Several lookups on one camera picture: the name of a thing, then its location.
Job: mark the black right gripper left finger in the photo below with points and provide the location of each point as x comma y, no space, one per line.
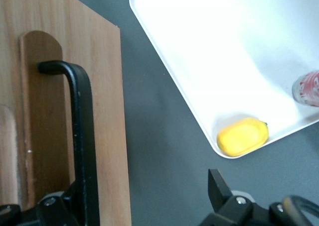
56,208

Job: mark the yellow toy fruit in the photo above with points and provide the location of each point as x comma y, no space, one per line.
241,136

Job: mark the wooden drawer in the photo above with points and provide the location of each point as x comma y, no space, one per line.
104,99

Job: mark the beige rectangular tray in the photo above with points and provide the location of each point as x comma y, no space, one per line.
211,49

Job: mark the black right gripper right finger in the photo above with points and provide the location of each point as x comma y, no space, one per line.
224,206

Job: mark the red soda can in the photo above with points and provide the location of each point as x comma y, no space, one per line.
307,89

